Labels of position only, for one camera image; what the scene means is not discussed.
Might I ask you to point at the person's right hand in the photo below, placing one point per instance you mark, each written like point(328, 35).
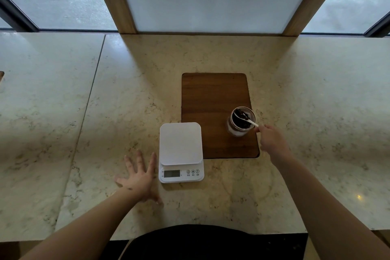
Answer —
point(275, 144)

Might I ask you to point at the person's left hand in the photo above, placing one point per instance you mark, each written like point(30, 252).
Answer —
point(141, 182)

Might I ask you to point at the person's left thumb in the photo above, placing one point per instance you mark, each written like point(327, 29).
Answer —
point(157, 199)

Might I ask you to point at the person's left little finger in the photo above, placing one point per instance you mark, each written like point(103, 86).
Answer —
point(121, 181)

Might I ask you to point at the person's right fingers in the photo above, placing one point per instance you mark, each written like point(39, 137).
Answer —
point(262, 129)

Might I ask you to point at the person's left middle finger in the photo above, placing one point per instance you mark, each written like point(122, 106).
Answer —
point(140, 160)

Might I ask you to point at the white spoon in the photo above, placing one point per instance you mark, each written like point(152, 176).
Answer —
point(250, 122)

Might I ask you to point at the person's left forearm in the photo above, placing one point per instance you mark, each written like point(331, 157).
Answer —
point(91, 227)

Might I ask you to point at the person's right forearm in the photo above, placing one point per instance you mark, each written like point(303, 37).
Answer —
point(329, 214)

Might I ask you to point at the dark dried contents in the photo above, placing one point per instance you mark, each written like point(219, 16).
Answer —
point(240, 114)

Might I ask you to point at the glass jar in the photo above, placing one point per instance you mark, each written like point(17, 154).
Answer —
point(235, 130)

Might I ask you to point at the white digital kitchen scale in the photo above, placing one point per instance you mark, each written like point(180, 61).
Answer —
point(180, 147)

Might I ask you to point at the person's black clothing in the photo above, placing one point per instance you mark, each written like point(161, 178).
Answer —
point(189, 243)

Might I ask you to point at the dark wooden board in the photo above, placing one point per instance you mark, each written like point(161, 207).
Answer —
point(210, 98)

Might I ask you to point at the dark window frame bar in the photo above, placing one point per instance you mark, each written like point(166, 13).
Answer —
point(379, 25)
point(18, 11)

